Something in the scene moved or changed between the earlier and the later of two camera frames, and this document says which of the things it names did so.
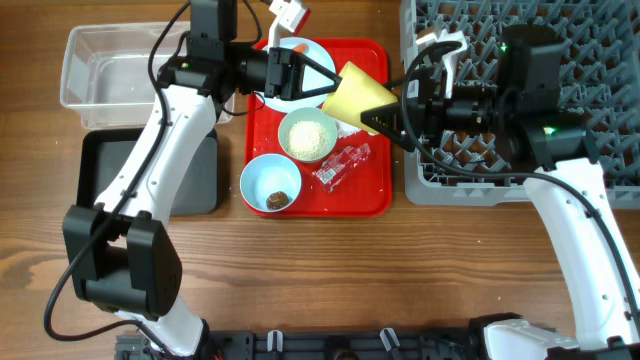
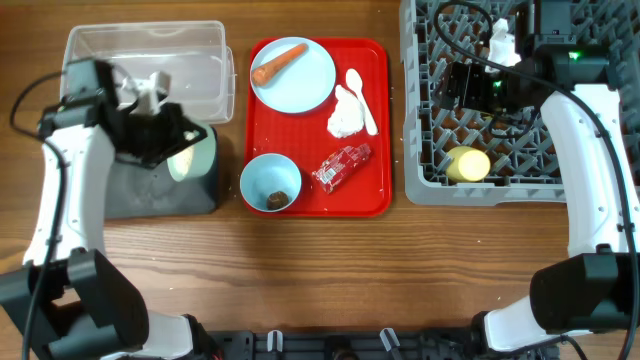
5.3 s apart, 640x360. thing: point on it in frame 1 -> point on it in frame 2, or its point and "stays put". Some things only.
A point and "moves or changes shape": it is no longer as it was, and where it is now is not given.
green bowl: (308, 135) -> (203, 156)
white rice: (307, 140) moves or changes shape
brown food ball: (276, 201) stays put
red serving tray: (356, 178) stays put
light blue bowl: (267, 174) stays put
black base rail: (313, 345) stays put
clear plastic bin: (105, 80) stays put
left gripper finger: (322, 90) -> (190, 140)
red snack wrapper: (338, 165) stays put
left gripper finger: (319, 67) -> (176, 112)
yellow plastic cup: (357, 91) -> (466, 163)
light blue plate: (309, 100) stays put
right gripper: (427, 102) -> (471, 75)
